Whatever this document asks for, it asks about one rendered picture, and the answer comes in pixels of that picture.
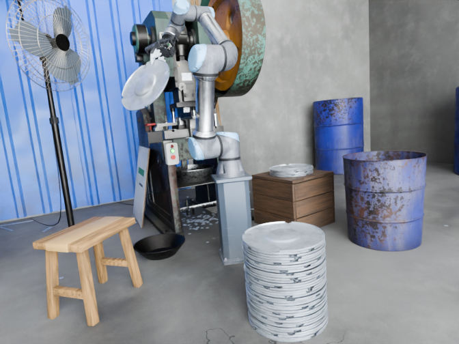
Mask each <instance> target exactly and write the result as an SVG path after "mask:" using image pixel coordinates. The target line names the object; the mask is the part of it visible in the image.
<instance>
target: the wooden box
mask: <svg viewBox="0 0 459 344"><path fill-rule="evenodd" d="M313 170H314V172H313V173H312V174H310V175H304V176H299V177H275V176H271V175H270V171H268V172H264V173H258V174H254V175H251V176H252V177H253V178H252V187H253V206H254V216H255V223H257V224H260V225H261V224H264V223H272V222H281V221H285V223H291V222H300V223H307V224H310V225H314V226H316V227H318V228H320V227H323V226H325V225H329V224H331V223H334V222H335V207H334V206H335V198H334V177H333V175H332V174H334V173H333V171H323V170H315V169H313Z"/></svg>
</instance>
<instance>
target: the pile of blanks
mask: <svg viewBox="0 0 459 344"><path fill-rule="evenodd" d="M325 245H326V242H325V238H324V241H323V242H322V243H321V244H319V245H317V246H315V247H313V248H310V249H307V250H302V251H297V252H291V253H277V252H274V253H272V252H266V251H262V250H256V249H254V248H251V247H249V246H247V245H246V244H245V243H244V242H243V241H242V247H243V253H244V255H243V256H244V261H245V264H244V270H245V280H246V282H245V286H246V292H247V308H248V316H249V323H250V324H251V326H252V328H253V329H255V328H256V330H255V331H256V332H258V333H259V334H261V335H262V336H265V337H266V338H268V339H272V340H275V341H281V342H299V341H306V340H308V339H312V338H313V337H312V336H314V337H315V336H318V335H319V334H320V333H321V332H322V331H323V330H324V329H325V328H326V325H327V323H328V313H329V312H328V308H327V292H326V290H327V286H326V284H327V278H326V250H325Z"/></svg>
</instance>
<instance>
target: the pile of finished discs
mask: <svg viewBox="0 0 459 344"><path fill-rule="evenodd" d="M313 172H314V170H313V166H312V165H311V164H289V165H285V164H281V165H277V166H273V167H270V175H271V176H275V177H299V176H304V175H310V174H312V173H313Z"/></svg>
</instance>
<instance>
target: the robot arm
mask: <svg viewBox="0 0 459 344"><path fill-rule="evenodd" d="M186 20H187V21H195V22H199V23H200V25H201V26H202V27H203V29H204V31H205V32H206V34H207V36H208V37H209V38H210V41H211V42H212V43H213V44H196V45H194V46H193V47H192V48H191V50H190V53H189V59H188V65H189V70H190V71H191V72H192V73H193V76H194V77H195V78H196V118H195V130H194V131H193V137H191V138H189V139H188V147H189V151H190V154H191V156H192V157H193V158H194V159H195V160H205V159H211V158H218V159H219V163H218V167H217V178H234V177H241V176H244V175H245V170H244V168H243V165H242V163H241V161H240V146H239V142H240V141H239V138H238V134H237V133H235V132H215V131H214V130H213V119H214V81H215V79H216V78H217V77H218V76H219V72H225V71H228V70H230V69H232V68H233V67H234V66H235V64H236V62H237V60H238V50H237V48H236V45H235V44H234V43H233V42H232V41H231V40H229V39H228V38H227V36H226V35H225V34H224V32H223V30H222V29H221V28H220V26H219V24H218V23H217V22H216V20H215V19H214V9H213V8H211V7H208V6H198V5H189V3H188V1H186V0H176V1H175V3H174V5H173V10H172V13H171V18H170V21H169V24H168V26H167V28H166V30H165V31H164V33H163V36H162V39H160V40H159V41H157V42H155V43H153V44H151V45H149V46H147V47H145V51H146V53H147V54H148V56H149V57H150V64H151V65H152V64H153V63H154V60H155V58H156V59H160V60H163V61H166V60H165V57H166V58H169V57H173V56H174V55H175V53H176V51H177V50H176V48H175V46H174V44H175V43H176V42H178V41H179V39H178V38H179V36H180V34H181V32H182V30H183V29H184V25H185V21H186ZM173 53H174V54H173ZM172 54H173V55H172Z"/></svg>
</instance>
